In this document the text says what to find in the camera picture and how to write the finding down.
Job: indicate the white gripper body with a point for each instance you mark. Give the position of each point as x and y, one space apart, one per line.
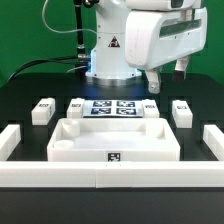
153 39

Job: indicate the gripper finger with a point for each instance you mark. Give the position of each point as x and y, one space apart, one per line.
154 80
180 70

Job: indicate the white desk top tray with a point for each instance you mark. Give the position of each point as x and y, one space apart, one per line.
113 140

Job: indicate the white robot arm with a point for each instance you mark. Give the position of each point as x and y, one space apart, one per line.
108 62

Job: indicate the fiducial marker sheet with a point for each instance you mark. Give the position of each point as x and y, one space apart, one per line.
112 108

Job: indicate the white U-shaped fence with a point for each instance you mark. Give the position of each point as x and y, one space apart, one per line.
102 175

